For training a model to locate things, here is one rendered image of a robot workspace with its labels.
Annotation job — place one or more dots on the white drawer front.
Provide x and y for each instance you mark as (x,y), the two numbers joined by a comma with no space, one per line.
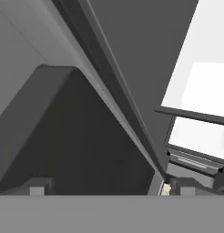
(201,136)

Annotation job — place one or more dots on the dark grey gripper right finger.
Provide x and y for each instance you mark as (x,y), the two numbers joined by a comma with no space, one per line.
(185,183)

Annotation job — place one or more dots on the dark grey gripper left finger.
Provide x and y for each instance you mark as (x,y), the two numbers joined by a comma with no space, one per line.
(41,183)

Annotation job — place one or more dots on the white cupboard door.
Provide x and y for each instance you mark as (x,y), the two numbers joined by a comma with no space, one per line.
(201,60)

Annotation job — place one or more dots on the grey fridge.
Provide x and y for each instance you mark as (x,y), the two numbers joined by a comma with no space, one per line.
(86,127)

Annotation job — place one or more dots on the dark grey drawer front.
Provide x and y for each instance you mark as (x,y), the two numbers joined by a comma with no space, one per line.
(208,170)

